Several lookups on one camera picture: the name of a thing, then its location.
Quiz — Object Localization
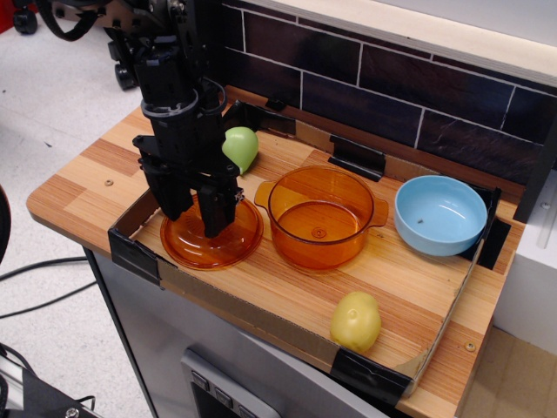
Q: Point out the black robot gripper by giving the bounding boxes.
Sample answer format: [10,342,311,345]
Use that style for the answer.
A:
[133,102,244,238]

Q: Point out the orange transparent pot lid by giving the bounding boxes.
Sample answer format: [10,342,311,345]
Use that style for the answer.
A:
[160,197,264,270]

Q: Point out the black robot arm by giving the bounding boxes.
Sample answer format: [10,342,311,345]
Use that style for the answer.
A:
[36,1,242,238]

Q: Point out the orange transparent pot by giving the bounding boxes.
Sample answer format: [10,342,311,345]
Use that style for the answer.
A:
[254,166,389,270]

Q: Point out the green plastic pear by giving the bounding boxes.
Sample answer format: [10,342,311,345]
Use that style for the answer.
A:
[222,126,258,175]

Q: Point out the yellow plastic potato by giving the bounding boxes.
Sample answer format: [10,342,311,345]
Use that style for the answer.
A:
[330,292,382,354]

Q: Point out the black chair base with casters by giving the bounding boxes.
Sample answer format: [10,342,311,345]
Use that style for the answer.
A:
[12,1,138,91]

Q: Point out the cardboard fence with black tape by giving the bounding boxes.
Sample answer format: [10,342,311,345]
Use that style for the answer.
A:
[107,99,513,408]

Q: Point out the light blue bowl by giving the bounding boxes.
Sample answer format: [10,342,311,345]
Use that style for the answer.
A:
[394,175,487,256]

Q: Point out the black floor cable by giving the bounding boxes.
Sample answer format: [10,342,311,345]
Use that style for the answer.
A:
[0,256,99,320]

